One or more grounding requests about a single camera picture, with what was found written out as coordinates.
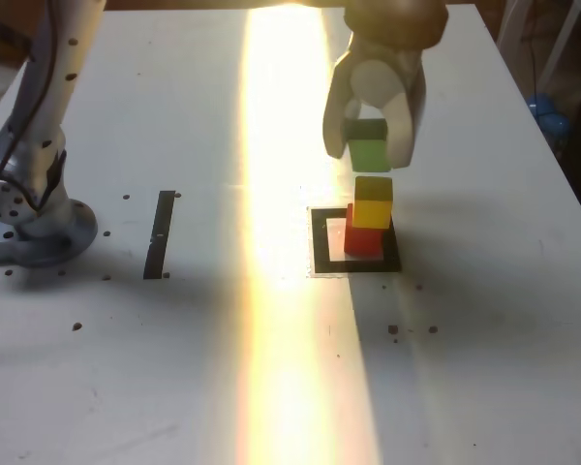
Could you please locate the white metal frame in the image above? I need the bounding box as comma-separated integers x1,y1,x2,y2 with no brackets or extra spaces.
496,0,581,93

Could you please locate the green cube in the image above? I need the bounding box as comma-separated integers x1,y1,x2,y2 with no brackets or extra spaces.
343,118,393,173

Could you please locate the yellow cube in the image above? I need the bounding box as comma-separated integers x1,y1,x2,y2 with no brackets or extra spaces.
352,175,395,230

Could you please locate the black tape strip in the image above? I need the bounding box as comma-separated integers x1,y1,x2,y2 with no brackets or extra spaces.
142,190,176,281

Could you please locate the thin black background cable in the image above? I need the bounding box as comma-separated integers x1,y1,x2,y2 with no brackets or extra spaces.
526,0,539,97

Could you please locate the red cube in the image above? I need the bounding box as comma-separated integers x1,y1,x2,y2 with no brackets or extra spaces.
343,202,386,257

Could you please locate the black tape square outline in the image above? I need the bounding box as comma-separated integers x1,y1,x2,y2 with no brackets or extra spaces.
307,206,404,276

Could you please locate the brown cardboard box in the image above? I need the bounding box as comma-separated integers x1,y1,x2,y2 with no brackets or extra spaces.
0,0,40,64

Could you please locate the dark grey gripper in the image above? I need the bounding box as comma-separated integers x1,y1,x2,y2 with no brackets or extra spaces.
322,41,427,170

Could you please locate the blue rounded object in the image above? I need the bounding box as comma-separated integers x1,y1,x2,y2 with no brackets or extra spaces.
525,92,573,144

